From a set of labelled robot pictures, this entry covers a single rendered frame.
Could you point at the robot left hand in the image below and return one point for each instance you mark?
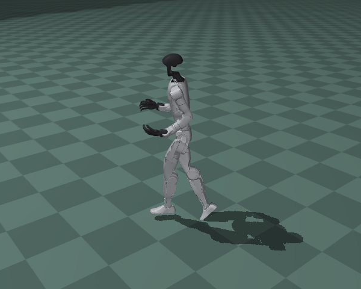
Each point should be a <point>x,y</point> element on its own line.
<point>154,132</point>

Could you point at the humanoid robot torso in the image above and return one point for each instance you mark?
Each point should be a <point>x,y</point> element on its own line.
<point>176,112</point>

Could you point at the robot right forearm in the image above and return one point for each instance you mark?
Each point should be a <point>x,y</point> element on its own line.
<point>166,108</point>

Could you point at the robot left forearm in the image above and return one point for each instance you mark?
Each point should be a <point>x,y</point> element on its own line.
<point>177,126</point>

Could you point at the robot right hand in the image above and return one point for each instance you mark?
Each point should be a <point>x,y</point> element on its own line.
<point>149,104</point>

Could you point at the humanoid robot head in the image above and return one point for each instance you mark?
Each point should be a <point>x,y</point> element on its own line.
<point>173,60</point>

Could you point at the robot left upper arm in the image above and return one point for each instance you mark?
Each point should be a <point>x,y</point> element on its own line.
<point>178,96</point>

